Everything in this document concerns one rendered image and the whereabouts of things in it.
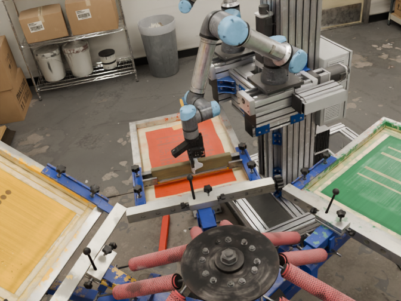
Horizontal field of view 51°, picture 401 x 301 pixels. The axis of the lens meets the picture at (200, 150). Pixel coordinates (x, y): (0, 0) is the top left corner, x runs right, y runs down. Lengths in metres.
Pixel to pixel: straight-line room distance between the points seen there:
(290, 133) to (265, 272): 1.61
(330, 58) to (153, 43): 2.93
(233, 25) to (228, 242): 0.91
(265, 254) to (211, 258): 0.17
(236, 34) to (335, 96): 0.78
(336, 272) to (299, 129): 0.95
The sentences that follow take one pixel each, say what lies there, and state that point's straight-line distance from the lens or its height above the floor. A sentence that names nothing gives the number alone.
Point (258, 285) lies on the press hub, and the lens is 1.26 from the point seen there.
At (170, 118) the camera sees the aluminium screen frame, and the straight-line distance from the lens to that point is 2.61.
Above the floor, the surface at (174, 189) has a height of 0.95.
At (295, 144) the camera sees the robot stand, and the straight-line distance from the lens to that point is 2.85.
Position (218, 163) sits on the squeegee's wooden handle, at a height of 1.02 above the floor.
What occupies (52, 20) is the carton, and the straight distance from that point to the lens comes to 5.17.
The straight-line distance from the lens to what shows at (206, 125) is 2.54.
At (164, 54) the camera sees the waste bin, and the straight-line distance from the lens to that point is 5.23.
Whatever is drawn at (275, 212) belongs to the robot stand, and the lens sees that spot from 3.00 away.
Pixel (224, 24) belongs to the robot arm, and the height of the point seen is 1.71.
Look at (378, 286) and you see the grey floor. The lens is 2.96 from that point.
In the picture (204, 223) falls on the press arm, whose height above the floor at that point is 1.04.
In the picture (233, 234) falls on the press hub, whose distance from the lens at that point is 1.39.
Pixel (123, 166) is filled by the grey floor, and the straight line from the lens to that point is 3.96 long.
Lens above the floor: 2.34
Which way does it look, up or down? 36 degrees down
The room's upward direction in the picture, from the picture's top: 8 degrees counter-clockwise
